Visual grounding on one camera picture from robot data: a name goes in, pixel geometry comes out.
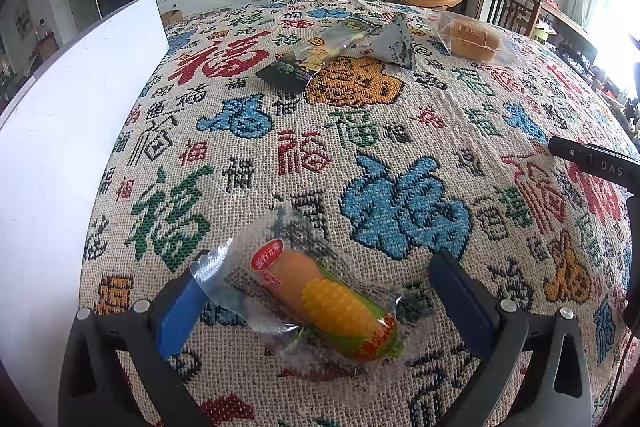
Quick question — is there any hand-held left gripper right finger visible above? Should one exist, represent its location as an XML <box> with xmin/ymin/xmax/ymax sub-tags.
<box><xmin>428</xmin><ymin>249</ymin><xmax>596</xmax><ymax>427</ymax></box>

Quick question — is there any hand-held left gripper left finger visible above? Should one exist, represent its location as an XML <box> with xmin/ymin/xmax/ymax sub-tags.
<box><xmin>57</xmin><ymin>249</ymin><xmax>213</xmax><ymax>427</ymax></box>

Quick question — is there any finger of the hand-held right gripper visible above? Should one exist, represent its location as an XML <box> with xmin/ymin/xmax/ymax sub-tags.
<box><xmin>547</xmin><ymin>136</ymin><xmax>589</xmax><ymax>168</ymax></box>

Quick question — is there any packaged corn cob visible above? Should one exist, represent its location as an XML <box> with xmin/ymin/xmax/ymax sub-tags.
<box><xmin>192</xmin><ymin>202</ymin><xmax>431</xmax><ymax>380</ymax></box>

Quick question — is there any printed woven blanket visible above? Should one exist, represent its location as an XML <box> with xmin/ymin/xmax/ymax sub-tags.
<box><xmin>82</xmin><ymin>0</ymin><xmax>640</xmax><ymax>427</ymax></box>

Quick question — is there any bread loaf in clear bag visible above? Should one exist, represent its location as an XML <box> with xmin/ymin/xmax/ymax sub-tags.
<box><xmin>430</xmin><ymin>11</ymin><xmax>521</xmax><ymax>68</ymax></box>

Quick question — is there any dark wooden chair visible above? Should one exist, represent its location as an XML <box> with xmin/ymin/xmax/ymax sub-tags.
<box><xmin>477</xmin><ymin>0</ymin><xmax>543</xmax><ymax>36</ymax></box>

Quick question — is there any grey triangular snack packet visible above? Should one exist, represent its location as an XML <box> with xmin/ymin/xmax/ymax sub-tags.
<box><xmin>370</xmin><ymin>13</ymin><xmax>417</xmax><ymax>70</ymax></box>

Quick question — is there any white board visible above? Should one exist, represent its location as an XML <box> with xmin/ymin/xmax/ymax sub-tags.
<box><xmin>0</xmin><ymin>0</ymin><xmax>171</xmax><ymax>388</ymax></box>

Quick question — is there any clear yellow snack packet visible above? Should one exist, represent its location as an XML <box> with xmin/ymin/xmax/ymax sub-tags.
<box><xmin>300</xmin><ymin>13</ymin><xmax>386</xmax><ymax>60</ymax></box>

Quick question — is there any dark green snack packet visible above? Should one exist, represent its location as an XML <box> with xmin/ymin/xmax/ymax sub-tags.
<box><xmin>255</xmin><ymin>49</ymin><xmax>333</xmax><ymax>96</ymax></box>

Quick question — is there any wall picture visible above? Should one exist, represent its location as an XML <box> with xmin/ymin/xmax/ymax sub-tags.
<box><xmin>15</xmin><ymin>0</ymin><xmax>32</xmax><ymax>40</ymax></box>

